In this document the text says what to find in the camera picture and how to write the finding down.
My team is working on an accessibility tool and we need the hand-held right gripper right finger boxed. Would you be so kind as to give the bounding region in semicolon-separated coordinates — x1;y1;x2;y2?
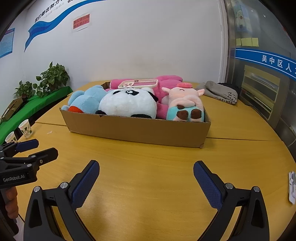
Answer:
193;160;270;241

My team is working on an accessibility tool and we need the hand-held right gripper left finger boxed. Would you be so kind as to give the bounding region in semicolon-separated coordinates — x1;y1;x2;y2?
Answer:
23;159;100;241

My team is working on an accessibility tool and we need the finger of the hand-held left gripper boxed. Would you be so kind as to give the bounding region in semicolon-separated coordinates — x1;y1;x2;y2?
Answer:
0;148;59;171
0;139;39;157

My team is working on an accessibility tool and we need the light blue plush toy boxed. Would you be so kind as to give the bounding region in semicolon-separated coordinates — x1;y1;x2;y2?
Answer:
61;85;107;114

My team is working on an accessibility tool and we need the brown cardboard box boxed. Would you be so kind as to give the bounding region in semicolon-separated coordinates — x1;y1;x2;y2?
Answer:
60;81;211;149

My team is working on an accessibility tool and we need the person's left hand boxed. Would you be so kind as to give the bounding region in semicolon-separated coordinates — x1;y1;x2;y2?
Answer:
5;187;19;223

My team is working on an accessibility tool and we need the patterned paper cup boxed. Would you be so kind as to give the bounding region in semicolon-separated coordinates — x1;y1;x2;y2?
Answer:
5;131;18;144
18;119;33;138

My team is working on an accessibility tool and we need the green cloth bench cover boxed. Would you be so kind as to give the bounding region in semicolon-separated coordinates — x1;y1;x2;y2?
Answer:
0;86;73;145

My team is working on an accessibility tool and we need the small brown box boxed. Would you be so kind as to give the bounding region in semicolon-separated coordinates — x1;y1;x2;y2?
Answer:
1;97;23;121

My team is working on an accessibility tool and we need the small green potted plant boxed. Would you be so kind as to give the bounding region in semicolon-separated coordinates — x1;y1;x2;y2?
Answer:
13;81;35;102

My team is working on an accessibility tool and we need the large green potted plant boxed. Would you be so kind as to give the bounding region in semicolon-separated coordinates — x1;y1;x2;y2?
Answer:
35;61;70;98

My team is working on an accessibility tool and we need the white packet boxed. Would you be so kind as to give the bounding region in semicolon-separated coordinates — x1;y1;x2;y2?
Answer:
288;171;296;204

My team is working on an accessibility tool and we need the panda plush toy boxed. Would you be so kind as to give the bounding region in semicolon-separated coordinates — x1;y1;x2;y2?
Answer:
95;87;159;119

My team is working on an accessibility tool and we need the pink cow plush toy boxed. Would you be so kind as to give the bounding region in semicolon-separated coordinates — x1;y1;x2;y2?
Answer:
161;82;205;122

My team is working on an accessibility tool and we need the grey cloth bag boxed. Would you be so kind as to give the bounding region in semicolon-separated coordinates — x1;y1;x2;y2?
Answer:
195;81;238;105

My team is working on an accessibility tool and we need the black cloth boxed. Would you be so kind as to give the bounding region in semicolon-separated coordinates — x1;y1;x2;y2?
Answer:
217;82;242;99

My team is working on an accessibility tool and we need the large pink plush toy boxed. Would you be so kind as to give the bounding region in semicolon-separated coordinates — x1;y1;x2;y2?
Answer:
105;75;184;120

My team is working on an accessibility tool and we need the document rack behind glass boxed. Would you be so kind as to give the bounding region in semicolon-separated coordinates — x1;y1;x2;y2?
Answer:
239;65;278;121

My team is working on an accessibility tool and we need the pink phone case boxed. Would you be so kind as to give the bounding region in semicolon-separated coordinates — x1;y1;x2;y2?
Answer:
118;79;159;90

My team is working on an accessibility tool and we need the blue glass door band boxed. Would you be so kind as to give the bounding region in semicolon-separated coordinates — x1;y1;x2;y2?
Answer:
235;47;296;81

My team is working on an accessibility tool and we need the light blue cartoon poster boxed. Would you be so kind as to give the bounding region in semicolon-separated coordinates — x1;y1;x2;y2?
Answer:
233;5;252;33

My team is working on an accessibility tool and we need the blue wall poster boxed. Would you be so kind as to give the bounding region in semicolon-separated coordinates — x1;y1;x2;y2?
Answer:
0;28;15;58

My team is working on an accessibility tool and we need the blue wave wall decal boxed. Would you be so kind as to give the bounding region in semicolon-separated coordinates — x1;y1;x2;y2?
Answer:
24;0;93;53

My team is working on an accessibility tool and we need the red wall sign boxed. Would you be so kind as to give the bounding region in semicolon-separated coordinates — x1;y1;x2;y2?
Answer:
72;14;91;32

